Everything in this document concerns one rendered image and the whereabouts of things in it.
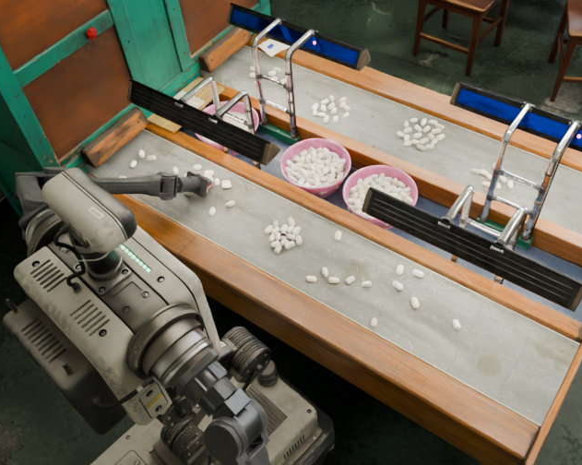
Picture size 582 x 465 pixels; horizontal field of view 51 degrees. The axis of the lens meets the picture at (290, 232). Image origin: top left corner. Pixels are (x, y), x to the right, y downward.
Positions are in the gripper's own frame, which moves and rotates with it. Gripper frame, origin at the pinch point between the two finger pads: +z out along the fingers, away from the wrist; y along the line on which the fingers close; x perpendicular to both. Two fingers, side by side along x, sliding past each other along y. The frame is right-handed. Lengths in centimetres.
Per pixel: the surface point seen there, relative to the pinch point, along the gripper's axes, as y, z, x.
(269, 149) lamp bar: -32.2, -20.7, -25.4
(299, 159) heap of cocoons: -18.7, 24.5, -17.7
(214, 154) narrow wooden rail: 8.9, 8.7, -8.5
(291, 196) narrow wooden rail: -29.5, 8.6, -7.3
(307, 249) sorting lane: -47.1, -1.0, 4.6
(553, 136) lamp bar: -101, 24, -58
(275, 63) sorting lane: 27, 57, -47
